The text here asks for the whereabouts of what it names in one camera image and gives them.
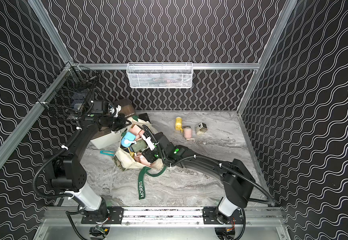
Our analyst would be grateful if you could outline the cream tote bag green handles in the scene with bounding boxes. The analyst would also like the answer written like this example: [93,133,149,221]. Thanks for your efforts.
[114,116,166,200]

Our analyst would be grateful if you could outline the pink pencil sharpener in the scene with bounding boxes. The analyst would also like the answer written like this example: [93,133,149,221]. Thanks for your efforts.
[183,126,195,142]

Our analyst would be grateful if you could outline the gold square pencil sharpener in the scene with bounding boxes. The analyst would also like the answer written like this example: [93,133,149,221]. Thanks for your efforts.
[195,123,208,136]

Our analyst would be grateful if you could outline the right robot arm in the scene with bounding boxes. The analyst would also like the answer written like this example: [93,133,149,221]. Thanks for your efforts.
[143,133,274,219]

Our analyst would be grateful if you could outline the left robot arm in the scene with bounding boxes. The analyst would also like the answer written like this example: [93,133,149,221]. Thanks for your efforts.
[32,101,131,222]

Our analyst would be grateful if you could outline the green grey sharpener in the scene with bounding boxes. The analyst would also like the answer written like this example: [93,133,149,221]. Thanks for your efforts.
[130,140,148,153]

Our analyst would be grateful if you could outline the white brown storage box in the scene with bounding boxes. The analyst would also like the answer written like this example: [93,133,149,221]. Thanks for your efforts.
[90,99,135,149]

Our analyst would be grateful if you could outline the light blue round sharpener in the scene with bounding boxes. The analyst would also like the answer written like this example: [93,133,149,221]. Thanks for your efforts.
[121,132,136,148]

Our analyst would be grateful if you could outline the pink sharpener in bag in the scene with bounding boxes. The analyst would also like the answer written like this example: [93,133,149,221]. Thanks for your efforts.
[129,125,142,140]

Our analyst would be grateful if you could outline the teal utility knife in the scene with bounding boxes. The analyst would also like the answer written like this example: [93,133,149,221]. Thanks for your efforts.
[100,150,115,157]

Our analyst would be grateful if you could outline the black wire basket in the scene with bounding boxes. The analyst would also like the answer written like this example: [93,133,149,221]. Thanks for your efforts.
[41,66,99,122]

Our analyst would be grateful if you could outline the white wire basket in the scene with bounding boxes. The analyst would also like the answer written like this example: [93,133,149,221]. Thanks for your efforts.
[126,62,194,89]

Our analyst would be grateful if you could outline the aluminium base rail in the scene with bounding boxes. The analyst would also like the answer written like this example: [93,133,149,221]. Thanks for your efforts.
[42,207,284,228]

